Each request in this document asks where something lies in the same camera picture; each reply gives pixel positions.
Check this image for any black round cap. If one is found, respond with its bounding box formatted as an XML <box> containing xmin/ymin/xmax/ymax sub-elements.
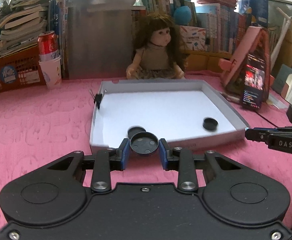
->
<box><xmin>202</xmin><ymin>117</ymin><xmax>218</xmax><ymax>132</ymax></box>
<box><xmin>130</xmin><ymin>132</ymin><xmax>159</xmax><ymax>157</ymax></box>

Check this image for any white cardboard box tray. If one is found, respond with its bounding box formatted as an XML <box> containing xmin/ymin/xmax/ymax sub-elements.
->
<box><xmin>90</xmin><ymin>79</ymin><xmax>249</xmax><ymax>151</ymax></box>

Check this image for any black smartphone lit screen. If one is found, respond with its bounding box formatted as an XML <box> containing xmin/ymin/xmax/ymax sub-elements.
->
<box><xmin>241</xmin><ymin>54</ymin><xmax>266</xmax><ymax>111</ymax></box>

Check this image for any black binder clip on tray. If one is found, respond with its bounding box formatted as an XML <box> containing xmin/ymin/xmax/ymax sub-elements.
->
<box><xmin>89</xmin><ymin>89</ymin><xmax>107</xmax><ymax>109</ymax></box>

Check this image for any yellow cardboard box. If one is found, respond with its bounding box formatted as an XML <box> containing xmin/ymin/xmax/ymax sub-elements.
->
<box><xmin>182</xmin><ymin>50</ymin><xmax>231</xmax><ymax>73</ymax></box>

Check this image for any brown-haired baby doll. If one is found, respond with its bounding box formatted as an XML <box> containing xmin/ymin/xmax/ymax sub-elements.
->
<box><xmin>126</xmin><ymin>14</ymin><xmax>185</xmax><ymax>80</ymax></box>

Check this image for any white paper cup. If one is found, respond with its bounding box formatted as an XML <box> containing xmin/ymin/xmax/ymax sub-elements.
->
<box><xmin>39</xmin><ymin>56</ymin><xmax>62</xmax><ymax>89</ymax></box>

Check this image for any row of upright books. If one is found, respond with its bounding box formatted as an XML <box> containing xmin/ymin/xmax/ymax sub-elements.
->
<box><xmin>135</xmin><ymin>0</ymin><xmax>246</xmax><ymax>54</ymax></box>

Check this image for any white patterned carton box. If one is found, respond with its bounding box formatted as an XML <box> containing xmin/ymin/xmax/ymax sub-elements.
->
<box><xmin>179</xmin><ymin>25</ymin><xmax>206</xmax><ymax>51</ymax></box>

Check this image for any red plastic crate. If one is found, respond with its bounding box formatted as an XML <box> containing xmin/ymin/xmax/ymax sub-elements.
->
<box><xmin>0</xmin><ymin>46</ymin><xmax>46</xmax><ymax>93</ymax></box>

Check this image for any red soda can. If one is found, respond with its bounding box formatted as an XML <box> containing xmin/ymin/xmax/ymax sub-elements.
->
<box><xmin>38</xmin><ymin>31</ymin><xmax>59</xmax><ymax>62</ymax></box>

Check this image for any stack of books left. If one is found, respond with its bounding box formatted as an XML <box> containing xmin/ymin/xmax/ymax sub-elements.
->
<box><xmin>0</xmin><ymin>0</ymin><xmax>51</xmax><ymax>57</ymax></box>

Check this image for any black charging cable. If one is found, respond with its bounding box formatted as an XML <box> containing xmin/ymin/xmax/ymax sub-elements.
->
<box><xmin>255</xmin><ymin>109</ymin><xmax>280</xmax><ymax>129</ymax></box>

